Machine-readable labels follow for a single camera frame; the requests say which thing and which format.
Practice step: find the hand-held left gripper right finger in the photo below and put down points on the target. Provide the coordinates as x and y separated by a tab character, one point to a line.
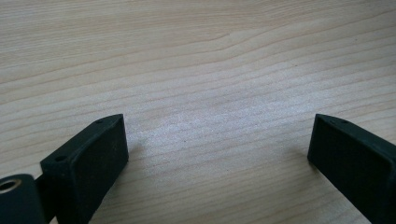
358	165

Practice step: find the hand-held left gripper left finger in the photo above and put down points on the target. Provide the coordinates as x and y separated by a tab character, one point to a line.
93	168

